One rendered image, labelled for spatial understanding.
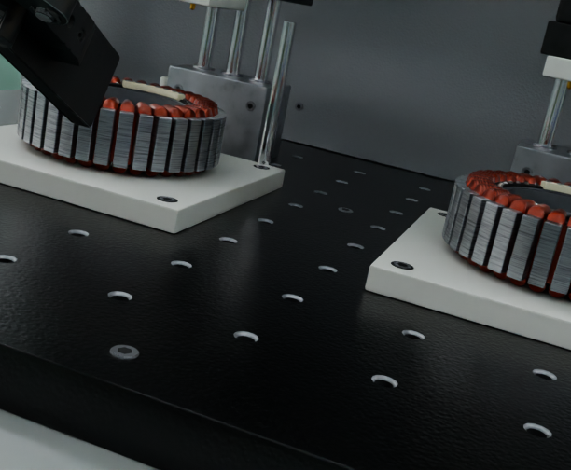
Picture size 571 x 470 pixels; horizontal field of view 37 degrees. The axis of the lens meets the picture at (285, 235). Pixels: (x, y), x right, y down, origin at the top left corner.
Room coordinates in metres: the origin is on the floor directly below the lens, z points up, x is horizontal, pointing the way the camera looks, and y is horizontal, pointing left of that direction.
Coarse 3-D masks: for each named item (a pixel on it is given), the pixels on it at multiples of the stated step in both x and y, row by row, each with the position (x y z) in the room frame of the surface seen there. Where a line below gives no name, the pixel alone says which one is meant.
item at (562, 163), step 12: (528, 144) 0.54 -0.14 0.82; (516, 156) 0.52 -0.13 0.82; (528, 156) 0.52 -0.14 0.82; (540, 156) 0.52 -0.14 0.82; (552, 156) 0.52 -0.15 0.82; (564, 156) 0.51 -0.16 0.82; (516, 168) 0.52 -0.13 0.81; (528, 168) 0.52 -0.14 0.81; (540, 168) 0.52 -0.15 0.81; (552, 168) 0.52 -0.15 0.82; (564, 168) 0.51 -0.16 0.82; (564, 180) 0.51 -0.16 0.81
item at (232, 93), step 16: (176, 64) 0.60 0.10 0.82; (192, 64) 0.62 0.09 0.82; (176, 80) 0.59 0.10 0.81; (192, 80) 0.59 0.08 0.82; (208, 80) 0.58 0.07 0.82; (224, 80) 0.58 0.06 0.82; (240, 80) 0.58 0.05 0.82; (256, 80) 0.59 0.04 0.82; (208, 96) 0.58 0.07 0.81; (224, 96) 0.58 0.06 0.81; (240, 96) 0.58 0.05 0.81; (256, 96) 0.57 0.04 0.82; (288, 96) 0.61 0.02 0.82; (240, 112) 0.57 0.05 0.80; (256, 112) 0.57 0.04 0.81; (240, 128) 0.57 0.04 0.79; (256, 128) 0.57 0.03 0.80; (224, 144) 0.58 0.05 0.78; (240, 144) 0.57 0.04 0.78; (256, 144) 0.57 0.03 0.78; (256, 160) 0.57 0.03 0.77
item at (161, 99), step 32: (32, 96) 0.43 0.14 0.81; (128, 96) 0.50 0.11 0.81; (160, 96) 0.50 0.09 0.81; (192, 96) 0.49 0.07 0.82; (32, 128) 0.42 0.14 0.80; (64, 128) 0.41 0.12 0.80; (96, 128) 0.42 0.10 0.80; (128, 128) 0.41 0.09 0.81; (160, 128) 0.42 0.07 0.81; (192, 128) 0.43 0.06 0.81; (224, 128) 0.47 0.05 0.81; (96, 160) 0.41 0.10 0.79; (128, 160) 0.42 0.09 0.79; (160, 160) 0.42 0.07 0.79; (192, 160) 0.43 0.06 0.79
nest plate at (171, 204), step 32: (0, 128) 0.47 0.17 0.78; (0, 160) 0.40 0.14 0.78; (32, 160) 0.41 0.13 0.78; (64, 160) 0.42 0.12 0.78; (224, 160) 0.50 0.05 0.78; (64, 192) 0.39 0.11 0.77; (96, 192) 0.38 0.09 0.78; (128, 192) 0.39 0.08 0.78; (160, 192) 0.40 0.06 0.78; (192, 192) 0.41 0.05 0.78; (224, 192) 0.42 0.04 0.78; (256, 192) 0.47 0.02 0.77; (160, 224) 0.37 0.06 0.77; (192, 224) 0.39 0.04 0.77
